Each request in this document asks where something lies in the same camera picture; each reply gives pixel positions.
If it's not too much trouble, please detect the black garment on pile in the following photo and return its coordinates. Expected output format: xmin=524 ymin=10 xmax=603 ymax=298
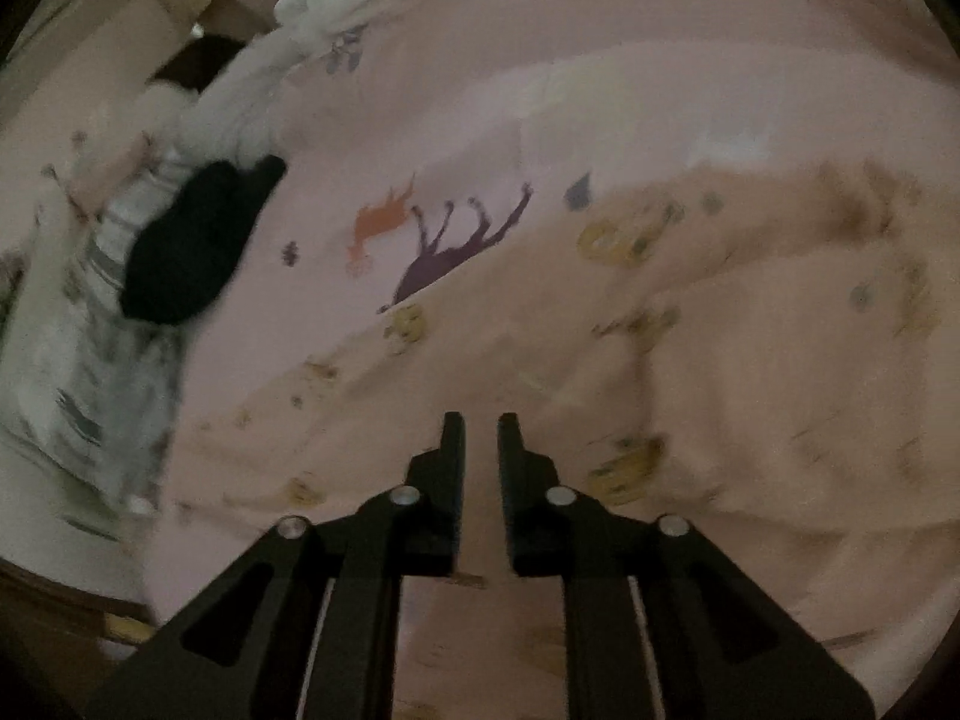
xmin=119 ymin=154 xmax=286 ymax=327

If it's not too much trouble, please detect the peach bear print garment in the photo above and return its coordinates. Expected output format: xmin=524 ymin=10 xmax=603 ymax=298
xmin=149 ymin=161 xmax=958 ymax=718

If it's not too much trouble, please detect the pink animal print bed sheet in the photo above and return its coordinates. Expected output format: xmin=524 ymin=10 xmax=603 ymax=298
xmin=141 ymin=0 xmax=960 ymax=720

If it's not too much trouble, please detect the plaid grey white garment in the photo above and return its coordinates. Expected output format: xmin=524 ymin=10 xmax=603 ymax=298
xmin=2 ymin=148 xmax=195 ymax=511

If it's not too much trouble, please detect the grey white light garment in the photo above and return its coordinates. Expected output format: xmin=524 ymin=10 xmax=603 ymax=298
xmin=149 ymin=29 xmax=304 ymax=169

